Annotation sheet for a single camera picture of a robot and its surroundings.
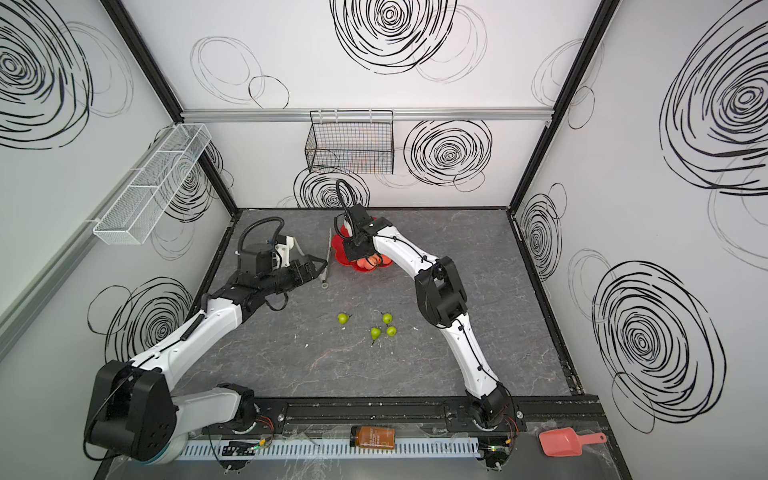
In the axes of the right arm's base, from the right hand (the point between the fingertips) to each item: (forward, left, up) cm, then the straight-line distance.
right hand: (350, 250), depth 98 cm
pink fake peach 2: (-1, -8, -4) cm, 9 cm away
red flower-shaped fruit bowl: (+3, +5, -6) cm, 8 cm away
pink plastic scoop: (-51, -56, -8) cm, 76 cm away
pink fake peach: (-2, -4, -4) cm, 6 cm away
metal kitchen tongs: (-9, +8, -7) cm, 14 cm away
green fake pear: (-21, +1, -6) cm, 22 cm away
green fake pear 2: (-21, -13, -7) cm, 25 cm away
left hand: (-13, +6, +9) cm, 17 cm away
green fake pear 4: (-25, -14, -7) cm, 29 cm away
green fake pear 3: (-25, -9, -7) cm, 28 cm away
